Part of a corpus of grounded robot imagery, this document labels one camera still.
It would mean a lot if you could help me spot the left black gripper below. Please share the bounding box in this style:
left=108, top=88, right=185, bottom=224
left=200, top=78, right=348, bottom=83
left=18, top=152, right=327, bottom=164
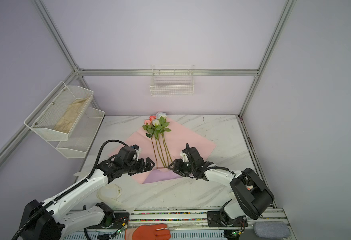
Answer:
left=123, top=156, right=155, bottom=176

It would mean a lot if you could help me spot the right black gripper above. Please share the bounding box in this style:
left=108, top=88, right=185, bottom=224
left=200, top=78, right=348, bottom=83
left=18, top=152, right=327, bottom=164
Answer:
left=167, top=159, right=195, bottom=176

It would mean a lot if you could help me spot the pink purple wrapping paper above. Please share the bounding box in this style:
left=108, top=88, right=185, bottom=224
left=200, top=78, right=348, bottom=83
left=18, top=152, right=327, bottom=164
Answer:
left=98, top=116, right=216, bottom=188

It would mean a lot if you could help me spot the light pink fake rose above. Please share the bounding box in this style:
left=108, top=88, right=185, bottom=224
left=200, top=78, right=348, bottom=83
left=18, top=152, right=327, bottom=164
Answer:
left=143, top=120, right=158, bottom=168

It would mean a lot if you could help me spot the cream fake rose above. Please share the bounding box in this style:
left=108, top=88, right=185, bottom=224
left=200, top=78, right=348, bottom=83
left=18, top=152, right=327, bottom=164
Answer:
left=147, top=117, right=172, bottom=168

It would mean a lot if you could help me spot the deep pink fake rose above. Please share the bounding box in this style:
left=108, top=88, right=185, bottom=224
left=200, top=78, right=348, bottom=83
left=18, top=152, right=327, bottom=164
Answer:
left=149, top=115, right=167, bottom=168

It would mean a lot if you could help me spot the white fake rose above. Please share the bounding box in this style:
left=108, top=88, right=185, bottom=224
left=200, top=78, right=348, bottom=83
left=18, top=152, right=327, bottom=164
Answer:
left=156, top=112, right=173, bottom=166

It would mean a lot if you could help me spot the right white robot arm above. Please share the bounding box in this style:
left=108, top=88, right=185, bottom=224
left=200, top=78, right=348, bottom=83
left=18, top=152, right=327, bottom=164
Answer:
left=167, top=144, right=274, bottom=227

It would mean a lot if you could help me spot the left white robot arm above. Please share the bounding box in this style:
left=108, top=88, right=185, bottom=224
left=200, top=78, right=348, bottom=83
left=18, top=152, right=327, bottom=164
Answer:
left=12, top=140, right=156, bottom=240

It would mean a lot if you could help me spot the cream ribbon roll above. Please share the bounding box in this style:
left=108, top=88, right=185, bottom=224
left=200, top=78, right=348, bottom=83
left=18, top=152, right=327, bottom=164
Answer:
left=97, top=184, right=136, bottom=213

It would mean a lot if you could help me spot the lower white mesh shelf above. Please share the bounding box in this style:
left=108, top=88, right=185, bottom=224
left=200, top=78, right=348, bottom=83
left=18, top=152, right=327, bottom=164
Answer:
left=56, top=107, right=105, bottom=159

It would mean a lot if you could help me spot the white mesh shelf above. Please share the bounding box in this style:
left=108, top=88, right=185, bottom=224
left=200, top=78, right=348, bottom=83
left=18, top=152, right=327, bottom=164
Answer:
left=24, top=81, right=94, bottom=142
left=56, top=107, right=105, bottom=159

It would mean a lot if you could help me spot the orange rubber glove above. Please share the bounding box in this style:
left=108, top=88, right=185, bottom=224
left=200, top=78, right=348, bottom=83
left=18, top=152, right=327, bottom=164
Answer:
left=124, top=224, right=171, bottom=240

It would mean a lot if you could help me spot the beige cloth in shelf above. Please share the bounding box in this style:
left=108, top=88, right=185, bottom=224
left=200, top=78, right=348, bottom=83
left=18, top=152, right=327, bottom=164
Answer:
left=54, top=98, right=89, bottom=134

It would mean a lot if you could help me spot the upper white mesh shelf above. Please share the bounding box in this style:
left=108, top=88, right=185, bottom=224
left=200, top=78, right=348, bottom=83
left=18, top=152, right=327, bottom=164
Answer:
left=24, top=81, right=94, bottom=142

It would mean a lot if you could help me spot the grey cloth pad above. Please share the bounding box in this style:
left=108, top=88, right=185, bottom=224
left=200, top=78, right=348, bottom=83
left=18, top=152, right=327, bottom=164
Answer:
left=253, top=222, right=290, bottom=240

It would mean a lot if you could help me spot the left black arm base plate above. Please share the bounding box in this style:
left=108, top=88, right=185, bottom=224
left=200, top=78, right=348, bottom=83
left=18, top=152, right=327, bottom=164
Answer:
left=88, top=203, right=130, bottom=229

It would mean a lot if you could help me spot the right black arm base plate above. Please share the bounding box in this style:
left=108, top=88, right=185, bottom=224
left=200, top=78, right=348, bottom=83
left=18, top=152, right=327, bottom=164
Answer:
left=206, top=200, right=248, bottom=228

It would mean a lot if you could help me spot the white wire wall basket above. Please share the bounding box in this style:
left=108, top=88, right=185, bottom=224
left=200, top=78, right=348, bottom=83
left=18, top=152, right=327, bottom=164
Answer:
left=150, top=65, right=194, bottom=97

